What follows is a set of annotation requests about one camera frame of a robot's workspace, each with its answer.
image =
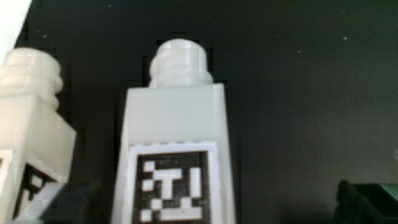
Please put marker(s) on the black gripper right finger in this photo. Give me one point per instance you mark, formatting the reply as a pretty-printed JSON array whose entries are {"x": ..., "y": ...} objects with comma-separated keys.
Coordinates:
[{"x": 366, "y": 203}]

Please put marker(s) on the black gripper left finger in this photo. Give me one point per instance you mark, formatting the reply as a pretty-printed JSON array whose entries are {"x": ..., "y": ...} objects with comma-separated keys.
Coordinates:
[{"x": 63, "y": 206}]

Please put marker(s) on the white table leg with tag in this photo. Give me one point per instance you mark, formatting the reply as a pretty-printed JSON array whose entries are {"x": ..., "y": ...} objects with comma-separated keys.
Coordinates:
[{"x": 175, "y": 179}]

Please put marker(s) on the white square tabletop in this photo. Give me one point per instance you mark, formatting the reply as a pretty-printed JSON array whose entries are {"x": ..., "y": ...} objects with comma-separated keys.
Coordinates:
[{"x": 13, "y": 15}]

